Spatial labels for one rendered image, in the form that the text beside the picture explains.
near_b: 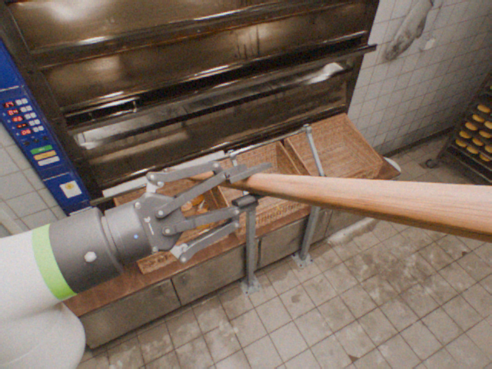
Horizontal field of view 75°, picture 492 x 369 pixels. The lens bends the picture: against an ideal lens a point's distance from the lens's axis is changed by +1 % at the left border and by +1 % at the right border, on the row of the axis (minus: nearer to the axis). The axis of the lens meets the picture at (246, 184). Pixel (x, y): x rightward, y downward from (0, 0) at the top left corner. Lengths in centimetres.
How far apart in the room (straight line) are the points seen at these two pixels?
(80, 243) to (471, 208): 36
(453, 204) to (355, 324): 236
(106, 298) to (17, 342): 156
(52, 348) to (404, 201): 44
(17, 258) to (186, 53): 145
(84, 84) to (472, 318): 283
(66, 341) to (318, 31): 192
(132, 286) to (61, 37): 128
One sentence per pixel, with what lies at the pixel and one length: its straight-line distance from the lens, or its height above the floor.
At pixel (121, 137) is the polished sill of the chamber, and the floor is 118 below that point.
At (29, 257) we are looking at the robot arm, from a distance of 42.
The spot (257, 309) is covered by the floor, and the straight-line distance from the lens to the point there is 247.
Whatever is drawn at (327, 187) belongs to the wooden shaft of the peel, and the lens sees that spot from 29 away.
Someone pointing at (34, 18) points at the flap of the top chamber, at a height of 182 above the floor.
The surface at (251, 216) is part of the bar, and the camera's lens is 175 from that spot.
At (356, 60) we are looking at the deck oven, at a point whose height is 126.
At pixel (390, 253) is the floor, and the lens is 291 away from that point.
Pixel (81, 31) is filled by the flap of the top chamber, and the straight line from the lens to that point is 159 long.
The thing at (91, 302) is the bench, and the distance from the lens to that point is 205.
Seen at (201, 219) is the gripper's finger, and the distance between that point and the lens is 45.
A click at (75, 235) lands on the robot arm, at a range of 41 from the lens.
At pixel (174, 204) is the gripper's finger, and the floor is 198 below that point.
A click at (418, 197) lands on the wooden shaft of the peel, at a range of 22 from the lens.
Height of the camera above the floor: 231
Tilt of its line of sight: 48 degrees down
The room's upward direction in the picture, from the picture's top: straight up
